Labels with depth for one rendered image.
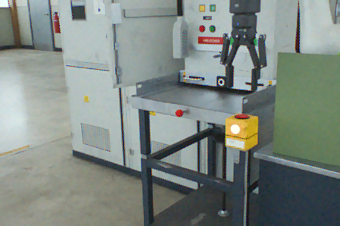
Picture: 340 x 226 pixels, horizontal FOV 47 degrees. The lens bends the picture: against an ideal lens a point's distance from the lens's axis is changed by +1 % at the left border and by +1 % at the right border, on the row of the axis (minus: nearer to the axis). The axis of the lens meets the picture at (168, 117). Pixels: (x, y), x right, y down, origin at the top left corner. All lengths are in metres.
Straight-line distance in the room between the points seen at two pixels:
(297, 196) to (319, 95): 0.35
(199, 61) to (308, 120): 0.81
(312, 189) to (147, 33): 1.24
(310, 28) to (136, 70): 1.00
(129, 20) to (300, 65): 1.08
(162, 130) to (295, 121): 1.46
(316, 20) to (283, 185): 0.59
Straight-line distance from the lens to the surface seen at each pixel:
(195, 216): 2.15
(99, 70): 3.01
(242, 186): 1.36
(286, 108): 1.36
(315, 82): 1.31
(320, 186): 1.37
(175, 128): 2.60
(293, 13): 1.94
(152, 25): 2.19
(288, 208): 1.45
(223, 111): 1.57
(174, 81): 2.04
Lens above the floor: 1.26
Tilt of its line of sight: 16 degrees down
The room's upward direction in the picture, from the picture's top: 2 degrees counter-clockwise
